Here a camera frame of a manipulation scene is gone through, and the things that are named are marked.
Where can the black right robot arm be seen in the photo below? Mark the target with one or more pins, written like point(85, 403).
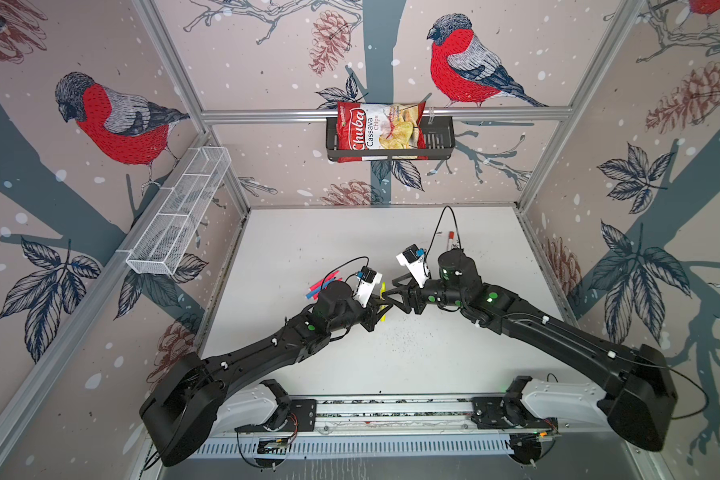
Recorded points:
point(639, 394)

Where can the aluminium mounting rail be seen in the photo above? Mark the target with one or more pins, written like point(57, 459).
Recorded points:
point(572, 406)

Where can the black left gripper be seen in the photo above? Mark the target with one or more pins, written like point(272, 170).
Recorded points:
point(372, 317)

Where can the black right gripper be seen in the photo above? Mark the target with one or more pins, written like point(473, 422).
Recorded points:
point(413, 292)

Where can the blue highlighter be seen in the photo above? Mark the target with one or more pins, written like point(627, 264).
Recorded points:
point(313, 295)

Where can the white perforated cable duct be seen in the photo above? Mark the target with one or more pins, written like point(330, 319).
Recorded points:
point(320, 448)

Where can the lower pink highlighter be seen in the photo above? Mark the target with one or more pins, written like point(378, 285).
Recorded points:
point(323, 283)

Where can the black wall basket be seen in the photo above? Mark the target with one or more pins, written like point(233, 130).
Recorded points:
point(437, 133)

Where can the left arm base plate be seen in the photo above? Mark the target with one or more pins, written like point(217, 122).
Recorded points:
point(300, 417)

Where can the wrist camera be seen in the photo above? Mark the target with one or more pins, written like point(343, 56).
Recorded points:
point(368, 280)
point(414, 259)

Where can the white wire mesh shelf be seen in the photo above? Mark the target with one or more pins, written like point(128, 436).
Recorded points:
point(169, 233)

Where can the pink highlighter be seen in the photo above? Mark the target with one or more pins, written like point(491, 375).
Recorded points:
point(327, 276)
point(323, 283)

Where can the red cassava chips bag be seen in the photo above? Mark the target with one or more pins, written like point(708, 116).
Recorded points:
point(369, 126)

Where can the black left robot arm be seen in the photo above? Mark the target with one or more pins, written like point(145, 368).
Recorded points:
point(181, 410)

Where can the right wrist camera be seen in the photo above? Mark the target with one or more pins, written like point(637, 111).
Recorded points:
point(414, 259)

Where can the upper pink highlighter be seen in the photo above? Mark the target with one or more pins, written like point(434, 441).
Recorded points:
point(327, 276)

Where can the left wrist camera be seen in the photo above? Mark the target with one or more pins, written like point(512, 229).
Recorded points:
point(368, 280)

